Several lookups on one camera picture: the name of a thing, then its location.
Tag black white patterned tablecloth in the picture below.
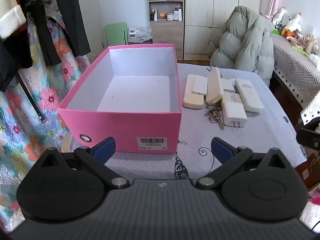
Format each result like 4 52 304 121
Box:
271 34 320 124

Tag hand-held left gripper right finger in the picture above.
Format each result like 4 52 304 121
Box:
196 137 287 190

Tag white boxes in plastic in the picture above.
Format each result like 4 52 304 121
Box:
128 26 153 44

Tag black jacket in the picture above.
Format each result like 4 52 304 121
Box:
0 25 33 93

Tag bunch of keys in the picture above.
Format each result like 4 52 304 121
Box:
205 104 225 130

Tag wooden bookshelf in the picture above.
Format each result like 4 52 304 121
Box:
147 0 185 47

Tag grey-green puffer jacket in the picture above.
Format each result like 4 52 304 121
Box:
210 5 275 87

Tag light green plastic strip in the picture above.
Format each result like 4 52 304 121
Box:
292 46 310 55

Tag pink cardboard box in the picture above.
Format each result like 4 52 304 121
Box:
57 44 182 154

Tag beige power bank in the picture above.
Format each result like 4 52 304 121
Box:
205 67 224 105

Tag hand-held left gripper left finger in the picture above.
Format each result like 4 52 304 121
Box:
37 137 130 190

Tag small white box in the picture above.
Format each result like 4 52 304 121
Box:
221 79 235 92

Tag floral quilt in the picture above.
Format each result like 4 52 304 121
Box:
0 12 90 233

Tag cream coat white cuff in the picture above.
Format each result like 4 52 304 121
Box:
0 0 27 39

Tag black hanging coat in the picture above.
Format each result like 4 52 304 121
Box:
17 0 91 67

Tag brown paper bag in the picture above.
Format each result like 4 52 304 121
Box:
299 146 320 189

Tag beige remote control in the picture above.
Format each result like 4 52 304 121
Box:
182 74 204 109

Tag light wooden wardrobe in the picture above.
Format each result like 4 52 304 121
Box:
183 0 262 61

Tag white quilted table cover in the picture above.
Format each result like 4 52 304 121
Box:
70 63 308 180

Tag black belt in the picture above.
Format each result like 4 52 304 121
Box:
17 71 48 124

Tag small white remote control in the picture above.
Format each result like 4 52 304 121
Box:
192 76 208 96

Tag white goose plush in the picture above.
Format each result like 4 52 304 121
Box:
285 13 303 33
272 7 290 28

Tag white pronged charger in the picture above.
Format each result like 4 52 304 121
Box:
222 102 247 130

